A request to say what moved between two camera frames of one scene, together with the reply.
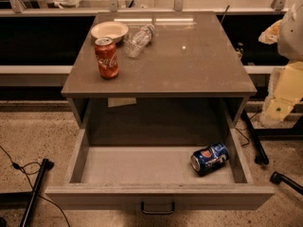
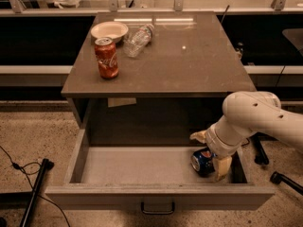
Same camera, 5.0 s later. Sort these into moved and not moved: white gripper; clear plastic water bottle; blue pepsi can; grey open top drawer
Moved: white gripper
Not moved: clear plastic water bottle; blue pepsi can; grey open top drawer
